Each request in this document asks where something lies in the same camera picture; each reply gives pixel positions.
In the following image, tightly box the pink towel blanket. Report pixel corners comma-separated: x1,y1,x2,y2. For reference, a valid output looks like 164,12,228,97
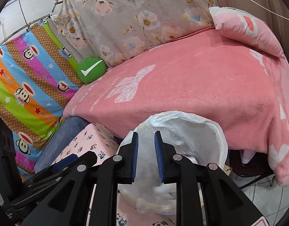
63,29,289,186

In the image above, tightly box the colourful monkey striped quilt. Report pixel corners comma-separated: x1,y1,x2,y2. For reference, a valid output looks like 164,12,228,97
0,21,82,179

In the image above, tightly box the metal drying rack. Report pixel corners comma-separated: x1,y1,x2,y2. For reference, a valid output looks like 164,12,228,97
0,0,63,45

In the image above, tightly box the pink panda print sheet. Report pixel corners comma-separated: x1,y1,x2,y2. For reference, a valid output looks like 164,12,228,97
51,122,177,226

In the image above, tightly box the white lined trash bin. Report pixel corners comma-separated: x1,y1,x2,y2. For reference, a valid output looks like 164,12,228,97
116,110,229,215

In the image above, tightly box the green checkmark cushion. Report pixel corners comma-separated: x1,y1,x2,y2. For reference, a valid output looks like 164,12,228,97
77,57,107,84

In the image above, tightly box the pink small pillow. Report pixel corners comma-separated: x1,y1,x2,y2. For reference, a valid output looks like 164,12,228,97
209,7,284,58

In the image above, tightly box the white cloth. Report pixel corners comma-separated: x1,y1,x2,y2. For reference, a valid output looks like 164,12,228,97
153,183,176,199

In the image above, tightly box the blue velvet cushion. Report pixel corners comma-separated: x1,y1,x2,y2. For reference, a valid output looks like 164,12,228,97
34,116,90,173

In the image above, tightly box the grey floral quilt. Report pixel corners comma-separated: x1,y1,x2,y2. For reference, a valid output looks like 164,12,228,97
53,0,218,67

